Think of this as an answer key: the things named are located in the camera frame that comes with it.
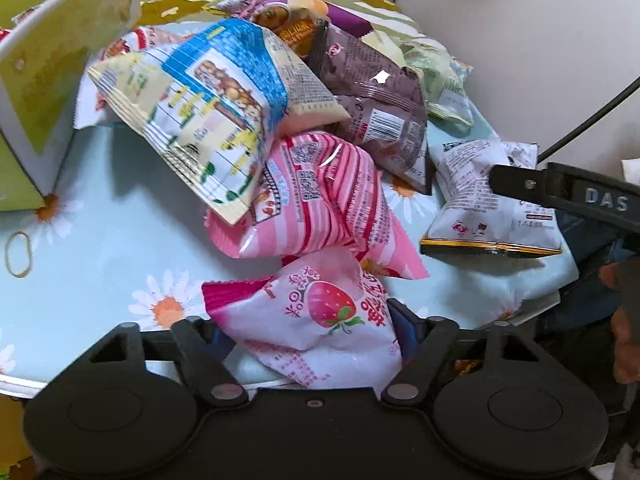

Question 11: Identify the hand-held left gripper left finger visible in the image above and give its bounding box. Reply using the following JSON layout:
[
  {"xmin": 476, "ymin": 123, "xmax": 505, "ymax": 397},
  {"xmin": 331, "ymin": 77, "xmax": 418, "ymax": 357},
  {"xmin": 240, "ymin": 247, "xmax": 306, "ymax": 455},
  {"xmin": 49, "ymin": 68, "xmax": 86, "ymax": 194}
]
[{"xmin": 89, "ymin": 316, "xmax": 250, "ymax": 408}]

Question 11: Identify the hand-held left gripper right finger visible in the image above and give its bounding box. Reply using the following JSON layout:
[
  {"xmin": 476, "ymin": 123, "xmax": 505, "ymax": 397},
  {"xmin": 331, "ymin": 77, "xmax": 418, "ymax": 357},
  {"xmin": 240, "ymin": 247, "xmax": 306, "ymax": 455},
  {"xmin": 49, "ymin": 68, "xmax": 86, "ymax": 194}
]
[{"xmin": 381, "ymin": 299, "xmax": 545, "ymax": 408}]

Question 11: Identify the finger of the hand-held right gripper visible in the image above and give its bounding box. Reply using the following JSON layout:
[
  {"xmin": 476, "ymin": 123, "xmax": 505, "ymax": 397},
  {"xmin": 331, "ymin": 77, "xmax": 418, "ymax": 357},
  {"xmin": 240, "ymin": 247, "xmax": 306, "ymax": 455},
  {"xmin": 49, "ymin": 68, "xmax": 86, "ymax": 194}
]
[{"xmin": 489, "ymin": 161, "xmax": 640, "ymax": 235}]

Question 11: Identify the white gold-edged snack packet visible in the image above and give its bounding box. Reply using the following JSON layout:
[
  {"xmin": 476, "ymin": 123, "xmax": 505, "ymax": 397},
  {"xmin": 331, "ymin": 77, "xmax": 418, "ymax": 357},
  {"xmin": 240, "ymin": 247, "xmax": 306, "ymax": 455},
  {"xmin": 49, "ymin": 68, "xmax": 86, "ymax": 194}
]
[{"xmin": 419, "ymin": 139, "xmax": 563, "ymax": 260}]

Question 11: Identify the white pink strawberry snack packet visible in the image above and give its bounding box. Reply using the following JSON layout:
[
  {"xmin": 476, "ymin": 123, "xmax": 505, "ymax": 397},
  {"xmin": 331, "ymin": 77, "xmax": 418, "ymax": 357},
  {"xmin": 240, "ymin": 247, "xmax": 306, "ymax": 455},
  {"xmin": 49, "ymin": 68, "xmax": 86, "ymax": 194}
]
[{"xmin": 201, "ymin": 247, "xmax": 407, "ymax": 391}]

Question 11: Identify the pale green snack packet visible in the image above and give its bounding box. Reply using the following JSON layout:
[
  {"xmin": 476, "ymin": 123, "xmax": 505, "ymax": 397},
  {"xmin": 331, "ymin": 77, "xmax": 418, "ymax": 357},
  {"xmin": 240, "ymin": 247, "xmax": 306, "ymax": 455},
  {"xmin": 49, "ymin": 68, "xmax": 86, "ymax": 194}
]
[{"xmin": 400, "ymin": 40, "xmax": 475, "ymax": 128}]

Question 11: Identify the pink striped snack packet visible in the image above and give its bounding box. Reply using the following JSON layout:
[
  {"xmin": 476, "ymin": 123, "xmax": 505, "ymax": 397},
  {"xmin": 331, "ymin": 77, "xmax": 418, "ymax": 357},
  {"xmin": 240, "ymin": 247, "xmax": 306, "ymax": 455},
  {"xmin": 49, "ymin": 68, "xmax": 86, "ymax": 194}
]
[{"xmin": 205, "ymin": 130, "xmax": 431, "ymax": 281}]

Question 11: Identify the blue yellow snack packet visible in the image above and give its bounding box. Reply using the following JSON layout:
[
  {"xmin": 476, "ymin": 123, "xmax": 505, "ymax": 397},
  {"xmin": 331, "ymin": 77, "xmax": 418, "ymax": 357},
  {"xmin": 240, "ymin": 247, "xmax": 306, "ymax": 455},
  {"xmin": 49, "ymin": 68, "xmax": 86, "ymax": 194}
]
[{"xmin": 87, "ymin": 17, "xmax": 351, "ymax": 226}]

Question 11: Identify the yellow green cardboard box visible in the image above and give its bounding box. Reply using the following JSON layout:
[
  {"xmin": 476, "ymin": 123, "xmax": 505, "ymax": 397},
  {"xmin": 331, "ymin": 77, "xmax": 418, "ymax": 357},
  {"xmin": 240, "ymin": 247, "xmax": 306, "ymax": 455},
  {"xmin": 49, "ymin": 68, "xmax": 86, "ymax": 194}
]
[{"xmin": 0, "ymin": 0, "xmax": 143, "ymax": 211}]

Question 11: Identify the person's right hand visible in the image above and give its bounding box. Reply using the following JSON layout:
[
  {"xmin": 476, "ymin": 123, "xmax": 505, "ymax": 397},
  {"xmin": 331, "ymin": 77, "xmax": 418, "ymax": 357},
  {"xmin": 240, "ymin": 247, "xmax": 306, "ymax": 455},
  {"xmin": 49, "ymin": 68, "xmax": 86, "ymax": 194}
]
[{"xmin": 598, "ymin": 260, "xmax": 640, "ymax": 385}]

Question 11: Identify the tan rubber band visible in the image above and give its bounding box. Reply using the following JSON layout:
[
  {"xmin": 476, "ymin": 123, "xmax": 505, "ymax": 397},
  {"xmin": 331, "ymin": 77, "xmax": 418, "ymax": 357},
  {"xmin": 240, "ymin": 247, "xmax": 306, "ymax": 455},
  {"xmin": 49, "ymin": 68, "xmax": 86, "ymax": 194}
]
[{"xmin": 4, "ymin": 231, "xmax": 34, "ymax": 279}]

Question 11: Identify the dark purple snack packet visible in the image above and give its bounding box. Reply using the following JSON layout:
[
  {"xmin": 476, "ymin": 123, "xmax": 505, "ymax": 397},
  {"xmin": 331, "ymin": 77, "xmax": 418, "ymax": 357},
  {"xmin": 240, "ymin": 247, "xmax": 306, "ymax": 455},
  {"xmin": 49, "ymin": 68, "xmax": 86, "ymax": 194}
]
[{"xmin": 320, "ymin": 2, "xmax": 403, "ymax": 68}]

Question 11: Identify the orange brown snack packet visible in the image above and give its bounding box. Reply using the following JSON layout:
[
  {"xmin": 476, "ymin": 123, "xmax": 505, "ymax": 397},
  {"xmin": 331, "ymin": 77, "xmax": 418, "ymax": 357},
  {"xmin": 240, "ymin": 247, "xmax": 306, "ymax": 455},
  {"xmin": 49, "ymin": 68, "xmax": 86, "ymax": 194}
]
[{"xmin": 250, "ymin": 2, "xmax": 331, "ymax": 58}]

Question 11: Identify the black cable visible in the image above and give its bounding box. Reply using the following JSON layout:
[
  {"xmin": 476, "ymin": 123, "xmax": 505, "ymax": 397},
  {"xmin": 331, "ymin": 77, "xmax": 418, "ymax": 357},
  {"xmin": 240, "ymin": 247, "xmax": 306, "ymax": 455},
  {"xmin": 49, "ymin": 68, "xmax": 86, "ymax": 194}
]
[{"xmin": 540, "ymin": 76, "xmax": 640, "ymax": 158}]

